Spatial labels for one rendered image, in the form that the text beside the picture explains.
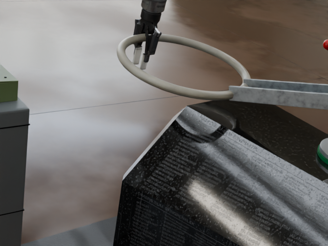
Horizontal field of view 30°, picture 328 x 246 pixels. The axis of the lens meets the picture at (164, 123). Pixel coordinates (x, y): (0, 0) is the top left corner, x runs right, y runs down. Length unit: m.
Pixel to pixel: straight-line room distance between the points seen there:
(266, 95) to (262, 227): 0.44
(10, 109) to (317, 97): 0.97
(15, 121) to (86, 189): 1.17
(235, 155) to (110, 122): 2.02
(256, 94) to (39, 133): 1.92
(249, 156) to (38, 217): 1.29
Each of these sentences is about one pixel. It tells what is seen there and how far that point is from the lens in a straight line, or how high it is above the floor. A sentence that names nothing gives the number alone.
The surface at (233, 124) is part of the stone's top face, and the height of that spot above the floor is 0.84.
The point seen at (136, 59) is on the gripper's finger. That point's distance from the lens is 2.39.
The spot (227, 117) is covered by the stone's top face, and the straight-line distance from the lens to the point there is 2.09.
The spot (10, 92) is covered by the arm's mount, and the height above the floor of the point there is 0.83.
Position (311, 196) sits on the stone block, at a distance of 1.82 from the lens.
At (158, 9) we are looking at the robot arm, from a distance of 2.26.
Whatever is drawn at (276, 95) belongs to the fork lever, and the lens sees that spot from 1.98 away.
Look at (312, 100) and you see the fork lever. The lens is 1.94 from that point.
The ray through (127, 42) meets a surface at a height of 0.99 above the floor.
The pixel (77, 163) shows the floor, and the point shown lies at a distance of 3.38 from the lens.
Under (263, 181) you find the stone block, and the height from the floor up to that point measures 0.78.
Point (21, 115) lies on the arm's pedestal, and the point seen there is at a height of 0.78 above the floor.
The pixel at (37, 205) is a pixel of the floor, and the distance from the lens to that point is 3.01.
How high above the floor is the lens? 1.66
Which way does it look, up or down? 25 degrees down
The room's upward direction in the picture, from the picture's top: 10 degrees clockwise
